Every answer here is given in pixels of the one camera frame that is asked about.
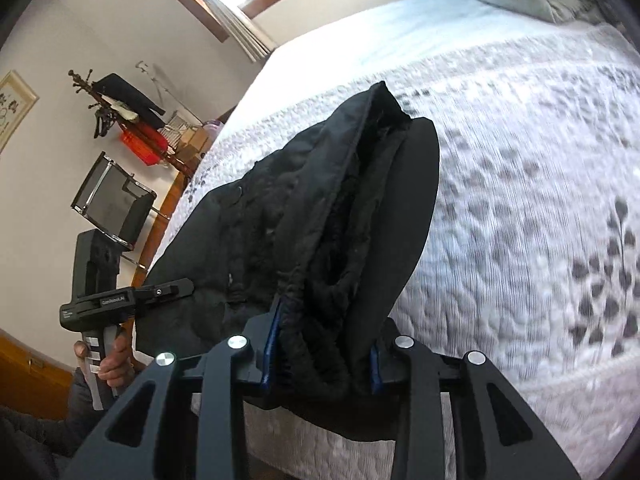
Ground person's left hand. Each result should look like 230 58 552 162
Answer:
74 329 135 390

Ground framed wall picture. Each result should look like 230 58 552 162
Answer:
0 70 40 156

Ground black pants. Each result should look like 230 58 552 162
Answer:
132 80 441 443

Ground red plastic basket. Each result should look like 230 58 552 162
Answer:
120 127 168 167

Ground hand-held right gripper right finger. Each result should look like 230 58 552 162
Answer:
369 320 583 480

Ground cardboard box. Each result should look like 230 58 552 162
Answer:
175 127 211 158

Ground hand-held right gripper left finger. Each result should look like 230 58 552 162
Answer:
62 302 286 480

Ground wooden coat rack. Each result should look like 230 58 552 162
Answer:
67 69 201 181

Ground person's left forearm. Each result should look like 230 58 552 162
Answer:
50 367 108 441

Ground wooden window frame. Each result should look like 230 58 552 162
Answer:
100 0 363 43

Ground black garment on coat rack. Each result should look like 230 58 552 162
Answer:
92 73 166 117

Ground person's dark clothing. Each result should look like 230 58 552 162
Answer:
0 404 81 480

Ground black metal-frame chair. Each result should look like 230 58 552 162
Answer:
70 151 173 271

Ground striped window curtain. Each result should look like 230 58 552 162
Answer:
170 0 278 63

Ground bed with white quilted cover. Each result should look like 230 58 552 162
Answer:
132 0 640 480

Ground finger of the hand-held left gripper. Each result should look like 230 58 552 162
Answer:
131 278 195 318

